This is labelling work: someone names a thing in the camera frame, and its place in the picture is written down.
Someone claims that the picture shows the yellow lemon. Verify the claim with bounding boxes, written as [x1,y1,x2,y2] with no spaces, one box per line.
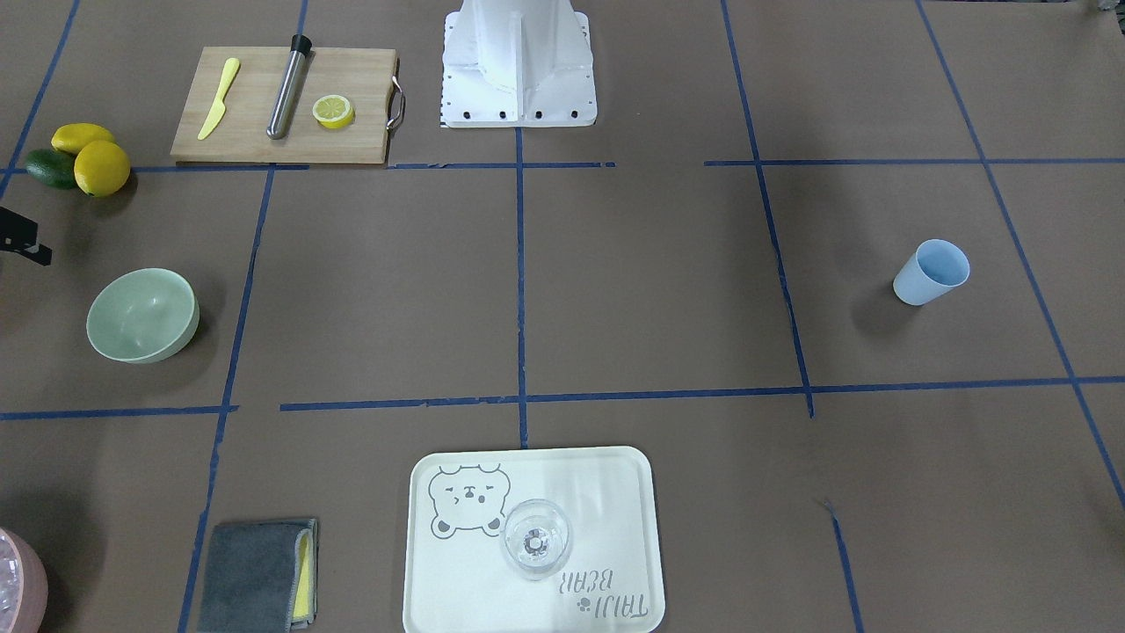
[51,121,116,156]
[74,141,132,198]

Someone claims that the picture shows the yellow lemon lower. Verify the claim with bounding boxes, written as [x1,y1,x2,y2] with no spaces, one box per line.
[74,141,132,198]

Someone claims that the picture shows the white bear tray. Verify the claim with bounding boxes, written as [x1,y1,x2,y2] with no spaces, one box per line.
[403,446,666,632]

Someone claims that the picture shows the green lime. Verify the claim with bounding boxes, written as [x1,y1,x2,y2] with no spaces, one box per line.
[25,150,79,191]

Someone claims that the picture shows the yellow plastic knife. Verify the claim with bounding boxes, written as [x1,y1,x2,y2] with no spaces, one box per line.
[197,57,241,141]

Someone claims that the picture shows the clear wine glass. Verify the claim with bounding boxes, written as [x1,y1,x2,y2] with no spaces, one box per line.
[501,499,573,581]

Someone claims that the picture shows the wooden cutting board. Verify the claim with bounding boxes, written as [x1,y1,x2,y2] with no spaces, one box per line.
[171,47,398,164]

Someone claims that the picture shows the half lemon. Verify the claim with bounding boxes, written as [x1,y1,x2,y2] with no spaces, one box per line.
[312,94,356,129]

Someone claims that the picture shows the grey folded cloth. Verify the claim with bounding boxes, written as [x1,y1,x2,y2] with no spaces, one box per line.
[198,517,320,632]

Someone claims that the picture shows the yellow lemon upper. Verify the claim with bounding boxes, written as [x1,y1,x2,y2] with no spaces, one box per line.
[51,121,116,156]

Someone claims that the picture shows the steel muddler black tip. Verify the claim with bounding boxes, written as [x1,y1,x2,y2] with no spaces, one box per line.
[266,33,312,141]

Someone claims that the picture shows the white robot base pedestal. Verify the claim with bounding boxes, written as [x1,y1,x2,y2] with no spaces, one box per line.
[439,1,599,128]

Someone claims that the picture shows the light blue cup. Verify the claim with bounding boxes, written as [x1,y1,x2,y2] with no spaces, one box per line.
[892,239,971,306]

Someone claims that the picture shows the pink bowl with ice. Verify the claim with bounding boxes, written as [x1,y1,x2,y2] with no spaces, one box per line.
[1,528,48,632]

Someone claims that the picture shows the green bowl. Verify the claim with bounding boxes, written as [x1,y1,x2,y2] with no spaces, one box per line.
[86,266,200,364]

